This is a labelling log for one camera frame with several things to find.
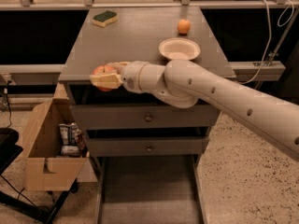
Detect cardboard box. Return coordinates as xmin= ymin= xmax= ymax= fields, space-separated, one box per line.
xmin=22 ymin=84 xmax=97 ymax=191

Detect open bottom drawer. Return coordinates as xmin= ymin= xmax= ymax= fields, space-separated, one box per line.
xmin=94 ymin=155 xmax=205 ymax=224

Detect black floor cable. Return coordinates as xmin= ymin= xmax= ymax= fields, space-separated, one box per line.
xmin=0 ymin=79 xmax=13 ymax=129

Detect top grey drawer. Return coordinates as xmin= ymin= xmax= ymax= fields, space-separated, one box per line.
xmin=70 ymin=105 xmax=220 ymax=130

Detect orange fruit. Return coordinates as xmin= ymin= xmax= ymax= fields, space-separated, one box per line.
xmin=177 ymin=20 xmax=191 ymax=35

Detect grey drawer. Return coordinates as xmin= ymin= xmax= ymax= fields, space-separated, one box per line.
xmin=86 ymin=136 xmax=209 ymax=157
xmin=70 ymin=105 xmax=220 ymax=130

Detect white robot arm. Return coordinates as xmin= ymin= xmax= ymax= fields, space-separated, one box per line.
xmin=90 ymin=60 xmax=299 ymax=160

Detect green yellow sponge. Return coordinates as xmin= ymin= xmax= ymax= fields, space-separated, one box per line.
xmin=93 ymin=10 xmax=118 ymax=28

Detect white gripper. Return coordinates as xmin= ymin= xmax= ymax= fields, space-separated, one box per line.
xmin=90 ymin=61 xmax=165 ymax=94

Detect red apple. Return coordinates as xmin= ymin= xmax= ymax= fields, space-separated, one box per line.
xmin=92 ymin=64 xmax=117 ymax=91

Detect middle grey drawer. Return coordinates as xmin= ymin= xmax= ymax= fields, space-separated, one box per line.
xmin=86 ymin=136 xmax=209 ymax=157

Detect snack packets in box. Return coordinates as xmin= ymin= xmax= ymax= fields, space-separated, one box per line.
xmin=59 ymin=122 xmax=87 ymax=157

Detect white paper bowl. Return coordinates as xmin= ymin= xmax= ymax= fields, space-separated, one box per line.
xmin=159 ymin=37 xmax=201 ymax=61

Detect grey drawer cabinet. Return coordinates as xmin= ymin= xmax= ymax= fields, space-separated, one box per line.
xmin=57 ymin=6 xmax=237 ymax=165

